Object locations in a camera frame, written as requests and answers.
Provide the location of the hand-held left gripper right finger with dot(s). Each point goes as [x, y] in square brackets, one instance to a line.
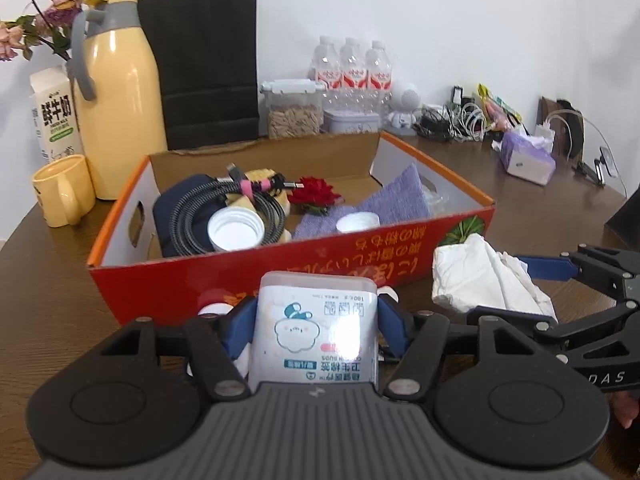
[392, 321]

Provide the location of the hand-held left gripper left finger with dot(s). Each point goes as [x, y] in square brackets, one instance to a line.
[236, 321]

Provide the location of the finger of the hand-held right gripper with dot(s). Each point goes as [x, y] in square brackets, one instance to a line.
[510, 314]
[547, 267]

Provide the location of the orange and white cardboard box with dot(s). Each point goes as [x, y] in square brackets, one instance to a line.
[250, 275]

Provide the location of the white tissue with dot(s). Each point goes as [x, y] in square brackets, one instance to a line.
[480, 275]

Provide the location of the clear cotton swab box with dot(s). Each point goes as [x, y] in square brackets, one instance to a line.
[312, 330]

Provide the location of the person's right hand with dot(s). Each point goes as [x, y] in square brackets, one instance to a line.
[627, 410]

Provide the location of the large white round lid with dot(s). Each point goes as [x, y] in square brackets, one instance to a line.
[235, 232]

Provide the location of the small white round lid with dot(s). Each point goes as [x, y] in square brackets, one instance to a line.
[357, 222]

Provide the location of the purple tissue pack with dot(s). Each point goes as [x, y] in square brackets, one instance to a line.
[527, 157]

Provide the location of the dark blue pouch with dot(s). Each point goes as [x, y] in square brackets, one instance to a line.
[170, 220]

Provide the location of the purple cloth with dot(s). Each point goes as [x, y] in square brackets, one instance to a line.
[390, 200]

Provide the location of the clear plastic packaging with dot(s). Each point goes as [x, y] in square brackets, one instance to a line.
[437, 195]

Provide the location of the brown paper bag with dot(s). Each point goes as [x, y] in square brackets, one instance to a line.
[570, 130]

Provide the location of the red artificial flower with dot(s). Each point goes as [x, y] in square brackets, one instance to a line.
[315, 192]

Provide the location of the colourful snack packet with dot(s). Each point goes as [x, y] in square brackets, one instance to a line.
[500, 107]

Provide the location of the black charger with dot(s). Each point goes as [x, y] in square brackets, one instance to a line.
[461, 95]

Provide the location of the pale printed tin box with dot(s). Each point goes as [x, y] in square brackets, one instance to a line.
[351, 122]

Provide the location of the clear container of seeds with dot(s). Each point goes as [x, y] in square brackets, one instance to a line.
[294, 115]

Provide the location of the white robot-shaped speaker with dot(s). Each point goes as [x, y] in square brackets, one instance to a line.
[406, 105]

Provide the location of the yellow mug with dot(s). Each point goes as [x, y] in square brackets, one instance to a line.
[62, 190]

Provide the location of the yellow thermos jug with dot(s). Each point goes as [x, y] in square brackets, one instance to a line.
[125, 110]

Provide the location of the clear water bottle red label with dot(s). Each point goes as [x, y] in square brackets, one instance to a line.
[326, 72]
[380, 75]
[354, 72]

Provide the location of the black paper bag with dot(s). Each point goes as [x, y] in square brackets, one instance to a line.
[210, 60]

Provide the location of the white milk carton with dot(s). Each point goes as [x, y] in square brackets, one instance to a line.
[55, 115]

